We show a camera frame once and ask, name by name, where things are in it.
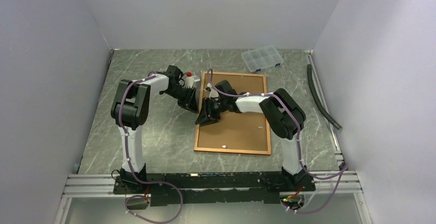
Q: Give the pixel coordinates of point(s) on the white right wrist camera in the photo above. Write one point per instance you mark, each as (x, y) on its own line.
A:
(211, 92)

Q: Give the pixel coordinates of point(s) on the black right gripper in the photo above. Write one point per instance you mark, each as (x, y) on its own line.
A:
(206, 115)

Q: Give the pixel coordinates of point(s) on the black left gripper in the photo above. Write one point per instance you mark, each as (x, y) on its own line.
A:
(188, 103)

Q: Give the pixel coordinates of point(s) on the clear plastic organizer box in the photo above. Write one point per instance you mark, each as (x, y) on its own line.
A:
(262, 58)

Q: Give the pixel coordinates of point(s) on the orange wooden picture frame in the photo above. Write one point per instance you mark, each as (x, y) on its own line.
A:
(235, 151)

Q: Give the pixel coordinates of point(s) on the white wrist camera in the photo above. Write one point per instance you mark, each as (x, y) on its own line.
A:
(211, 92)
(191, 80)

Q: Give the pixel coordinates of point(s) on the brown frame backing board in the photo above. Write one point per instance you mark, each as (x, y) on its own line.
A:
(238, 130)

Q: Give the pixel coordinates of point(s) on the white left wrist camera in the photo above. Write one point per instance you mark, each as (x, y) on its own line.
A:
(191, 80)

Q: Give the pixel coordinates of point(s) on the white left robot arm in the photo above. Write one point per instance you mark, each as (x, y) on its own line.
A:
(130, 110)

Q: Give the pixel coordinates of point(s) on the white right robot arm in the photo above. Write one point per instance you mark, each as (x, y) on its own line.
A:
(285, 117)

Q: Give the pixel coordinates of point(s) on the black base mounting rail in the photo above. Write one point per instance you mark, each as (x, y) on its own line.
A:
(175, 188)

